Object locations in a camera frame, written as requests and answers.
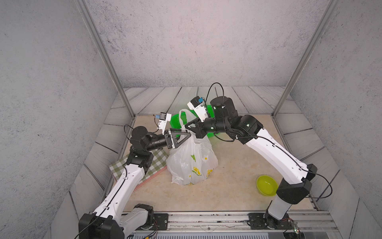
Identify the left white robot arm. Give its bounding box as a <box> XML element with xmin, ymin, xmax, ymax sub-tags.
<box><xmin>77</xmin><ymin>126</ymin><xmax>191</xmax><ymax>239</ymax></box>

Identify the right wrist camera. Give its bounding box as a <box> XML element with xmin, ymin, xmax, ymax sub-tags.
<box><xmin>187</xmin><ymin>96</ymin><xmax>210</xmax><ymax>122</ymax></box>

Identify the left metal frame post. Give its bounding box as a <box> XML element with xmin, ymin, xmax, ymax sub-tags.
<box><xmin>75</xmin><ymin>0</ymin><xmax>135</xmax><ymax>117</ymax></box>

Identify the lime green bowl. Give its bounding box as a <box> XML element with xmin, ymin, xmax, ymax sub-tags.
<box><xmin>256</xmin><ymin>175</ymin><xmax>278</xmax><ymax>197</ymax></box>

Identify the right metal frame post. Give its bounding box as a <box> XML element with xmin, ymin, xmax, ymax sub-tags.
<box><xmin>272</xmin><ymin>0</ymin><xmax>339</xmax><ymax>119</ymax></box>

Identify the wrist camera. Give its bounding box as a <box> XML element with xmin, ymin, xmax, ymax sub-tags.
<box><xmin>154</xmin><ymin>112</ymin><xmax>172</xmax><ymax>134</ymax></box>
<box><xmin>187</xmin><ymin>96</ymin><xmax>210</xmax><ymax>122</ymax></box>

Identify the green perforated plastic basket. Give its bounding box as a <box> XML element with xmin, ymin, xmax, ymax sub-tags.
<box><xmin>170</xmin><ymin>105</ymin><xmax>214</xmax><ymax>138</ymax></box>

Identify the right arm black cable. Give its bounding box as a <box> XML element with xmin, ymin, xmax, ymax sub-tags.
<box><xmin>204</xmin><ymin>82</ymin><xmax>333</xmax><ymax>200</ymax></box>

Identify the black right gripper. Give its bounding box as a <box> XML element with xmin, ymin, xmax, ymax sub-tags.
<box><xmin>184</xmin><ymin>115</ymin><xmax>232</xmax><ymax>138</ymax></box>

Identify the metal frame post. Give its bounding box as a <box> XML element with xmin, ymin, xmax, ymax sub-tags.
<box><xmin>272</xmin><ymin>0</ymin><xmax>339</xmax><ymax>119</ymax></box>
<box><xmin>75</xmin><ymin>0</ymin><xmax>135</xmax><ymax>117</ymax></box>

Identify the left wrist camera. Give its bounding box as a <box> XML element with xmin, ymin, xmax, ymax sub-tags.
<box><xmin>154</xmin><ymin>112</ymin><xmax>172</xmax><ymax>134</ymax></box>

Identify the white plastic bag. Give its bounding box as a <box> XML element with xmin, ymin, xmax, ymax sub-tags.
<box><xmin>166</xmin><ymin>109</ymin><xmax>219</xmax><ymax>186</ymax></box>

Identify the green checkered cloth mat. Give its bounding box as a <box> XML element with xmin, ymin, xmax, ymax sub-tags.
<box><xmin>108</xmin><ymin>148</ymin><xmax>169</xmax><ymax>190</ymax></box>

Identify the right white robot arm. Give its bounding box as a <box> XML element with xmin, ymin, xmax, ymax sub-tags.
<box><xmin>185</xmin><ymin>96</ymin><xmax>317</xmax><ymax>230</ymax></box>

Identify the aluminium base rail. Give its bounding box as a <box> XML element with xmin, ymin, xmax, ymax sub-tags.
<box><xmin>131</xmin><ymin>210</ymin><xmax>342</xmax><ymax>239</ymax></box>

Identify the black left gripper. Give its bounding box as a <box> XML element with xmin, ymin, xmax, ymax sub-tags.
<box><xmin>144</xmin><ymin>129</ymin><xmax>189</xmax><ymax>154</ymax></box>

